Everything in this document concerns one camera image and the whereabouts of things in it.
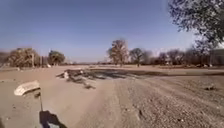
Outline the tall brown-leaved tree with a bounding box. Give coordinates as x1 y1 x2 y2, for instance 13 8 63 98
106 38 130 67

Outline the dark bare tree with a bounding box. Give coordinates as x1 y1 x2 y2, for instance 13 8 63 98
128 47 145 67

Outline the pile of rubble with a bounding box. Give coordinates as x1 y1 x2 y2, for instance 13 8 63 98
55 68 98 90

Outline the green round tree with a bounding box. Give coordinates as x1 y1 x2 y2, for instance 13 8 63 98
47 49 66 67

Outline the row of distant trees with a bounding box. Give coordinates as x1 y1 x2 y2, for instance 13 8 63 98
143 46 224 67

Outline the clump of brown trees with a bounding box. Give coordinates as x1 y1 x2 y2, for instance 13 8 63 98
5 47 42 69

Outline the pale flat stone slab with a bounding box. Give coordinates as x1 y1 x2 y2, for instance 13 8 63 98
13 79 41 97

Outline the small stone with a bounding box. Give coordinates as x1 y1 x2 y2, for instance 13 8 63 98
204 84 217 92

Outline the large overhanging tree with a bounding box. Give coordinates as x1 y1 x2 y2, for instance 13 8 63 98
167 0 224 52

